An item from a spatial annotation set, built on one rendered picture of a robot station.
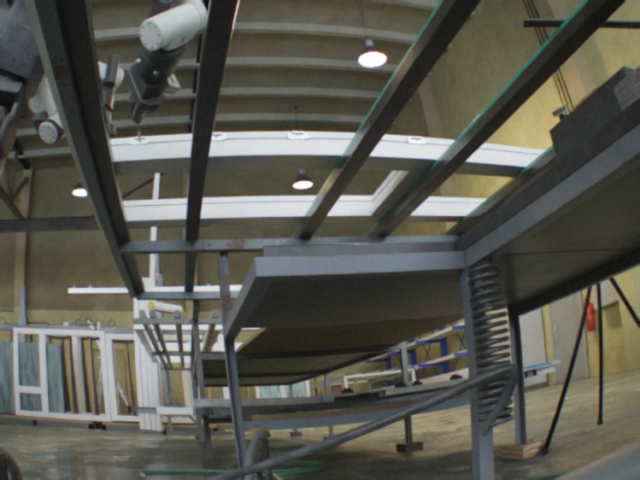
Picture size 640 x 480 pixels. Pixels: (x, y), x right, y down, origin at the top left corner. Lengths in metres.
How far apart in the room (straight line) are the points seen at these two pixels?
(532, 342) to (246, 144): 9.37
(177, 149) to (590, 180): 0.93
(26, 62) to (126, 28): 11.59
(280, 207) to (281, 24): 11.31
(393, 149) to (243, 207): 0.52
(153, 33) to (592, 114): 0.72
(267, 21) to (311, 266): 12.05
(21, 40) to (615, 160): 1.20
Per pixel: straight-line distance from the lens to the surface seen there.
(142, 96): 1.11
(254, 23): 12.88
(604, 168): 0.72
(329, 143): 1.39
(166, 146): 1.35
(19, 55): 1.32
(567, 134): 0.91
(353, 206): 1.80
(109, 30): 12.93
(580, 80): 9.11
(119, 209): 1.50
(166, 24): 0.97
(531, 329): 10.48
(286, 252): 1.01
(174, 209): 1.73
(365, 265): 0.99
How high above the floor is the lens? 0.31
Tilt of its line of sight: 16 degrees up
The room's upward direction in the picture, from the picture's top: 5 degrees counter-clockwise
